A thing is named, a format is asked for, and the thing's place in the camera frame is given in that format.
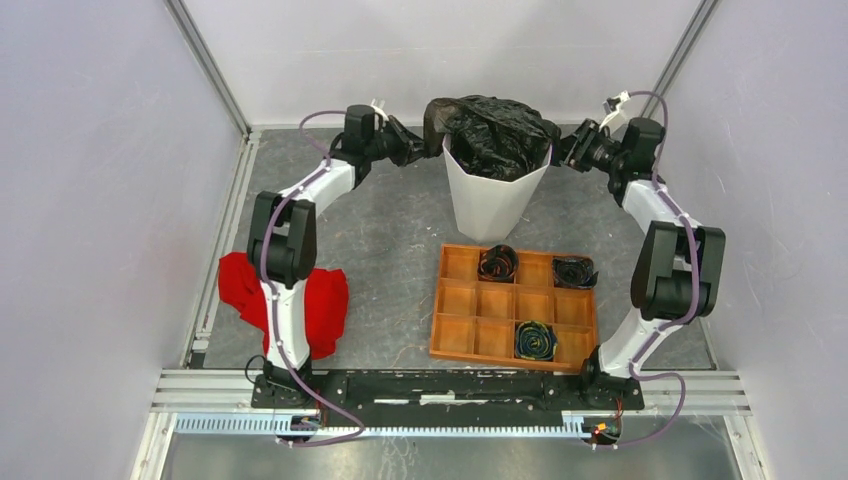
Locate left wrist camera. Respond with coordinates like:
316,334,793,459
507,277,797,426
369,98,389,123

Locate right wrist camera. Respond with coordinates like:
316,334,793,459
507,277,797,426
599,90,631,134

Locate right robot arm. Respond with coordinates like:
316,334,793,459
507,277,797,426
562,117,726,408

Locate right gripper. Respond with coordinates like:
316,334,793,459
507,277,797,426
541,118,627,174

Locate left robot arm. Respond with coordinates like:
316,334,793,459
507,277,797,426
246,102,433,408

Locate white trash bin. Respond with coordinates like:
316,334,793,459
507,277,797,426
442,135,552,243

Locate wooden compartment tray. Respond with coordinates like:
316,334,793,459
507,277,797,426
429,244,599,374

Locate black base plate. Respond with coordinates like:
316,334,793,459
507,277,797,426
251,369,645,427

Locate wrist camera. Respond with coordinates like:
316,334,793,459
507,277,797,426
369,98,389,123
599,90,631,134

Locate rolled sock orange stripes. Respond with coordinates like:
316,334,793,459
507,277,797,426
477,244,520,283

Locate rolled sock dark green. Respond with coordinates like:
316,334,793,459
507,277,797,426
552,256,599,290

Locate rolled sock yellow blue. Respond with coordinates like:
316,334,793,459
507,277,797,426
514,321,558,362

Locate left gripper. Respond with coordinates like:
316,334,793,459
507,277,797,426
365,116,437,168

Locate white slotted cable duct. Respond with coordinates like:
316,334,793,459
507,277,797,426
174,413,590,440

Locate red cloth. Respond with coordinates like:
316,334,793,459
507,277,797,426
217,252,350,359

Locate black trash bag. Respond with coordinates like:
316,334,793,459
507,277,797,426
423,95,562,182

